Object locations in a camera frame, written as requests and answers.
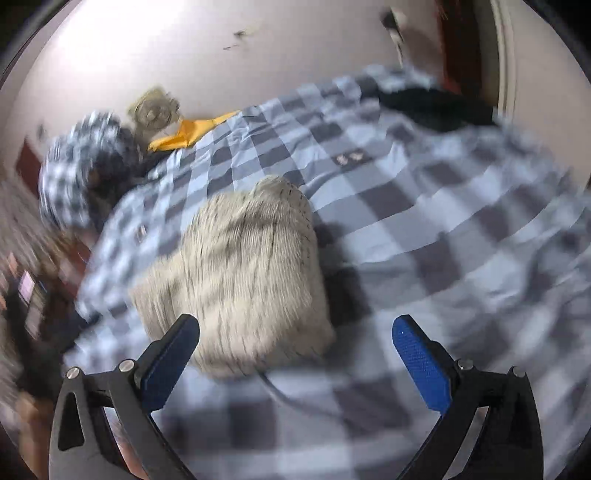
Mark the blue checkered bed sheet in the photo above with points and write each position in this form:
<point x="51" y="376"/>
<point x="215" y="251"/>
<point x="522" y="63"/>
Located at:
<point x="415" y="230"/>

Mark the yellow cloth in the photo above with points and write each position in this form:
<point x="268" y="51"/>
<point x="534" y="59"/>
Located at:
<point x="189" y="134"/>

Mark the checkered quilt pile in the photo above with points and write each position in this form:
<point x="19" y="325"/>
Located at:
<point x="64" y="184"/>

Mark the white ribbed panel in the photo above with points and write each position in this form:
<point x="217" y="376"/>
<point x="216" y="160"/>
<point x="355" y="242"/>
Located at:
<point x="505" y="60"/>

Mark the cream plaid jacket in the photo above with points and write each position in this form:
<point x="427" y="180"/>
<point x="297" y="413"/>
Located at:
<point x="244" y="267"/>

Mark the beige small fan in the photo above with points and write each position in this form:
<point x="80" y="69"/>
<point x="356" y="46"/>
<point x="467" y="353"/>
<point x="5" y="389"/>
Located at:
<point x="152" y="113"/>

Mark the cluttered shelf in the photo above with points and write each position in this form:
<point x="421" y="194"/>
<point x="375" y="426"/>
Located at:
<point x="32" y="300"/>

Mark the red-brown door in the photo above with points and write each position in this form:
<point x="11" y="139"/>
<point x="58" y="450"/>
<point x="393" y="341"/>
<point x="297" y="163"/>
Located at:
<point x="461" y="46"/>

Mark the black cloth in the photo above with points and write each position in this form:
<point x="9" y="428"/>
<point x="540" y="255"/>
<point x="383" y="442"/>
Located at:
<point x="434" y="108"/>

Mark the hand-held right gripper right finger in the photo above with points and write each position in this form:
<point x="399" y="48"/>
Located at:
<point x="422" y="364"/>

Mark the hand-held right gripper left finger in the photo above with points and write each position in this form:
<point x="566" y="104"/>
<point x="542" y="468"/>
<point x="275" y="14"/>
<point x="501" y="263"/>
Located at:
<point x="168" y="360"/>

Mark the red-brown wooden furniture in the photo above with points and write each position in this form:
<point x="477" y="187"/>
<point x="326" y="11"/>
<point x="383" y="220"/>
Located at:
<point x="30" y="166"/>

